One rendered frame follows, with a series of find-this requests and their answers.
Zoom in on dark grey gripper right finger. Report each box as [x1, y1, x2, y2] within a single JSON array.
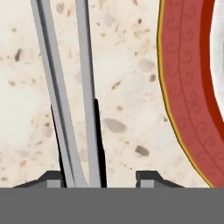
[[136, 170, 186, 189]]

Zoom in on grey metal tongs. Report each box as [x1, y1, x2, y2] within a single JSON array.
[[30, 0, 108, 189]]

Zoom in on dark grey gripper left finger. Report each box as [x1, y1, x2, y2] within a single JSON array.
[[11, 170, 67, 189]]

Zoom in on red rimmed white plate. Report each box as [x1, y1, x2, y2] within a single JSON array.
[[157, 0, 224, 189]]

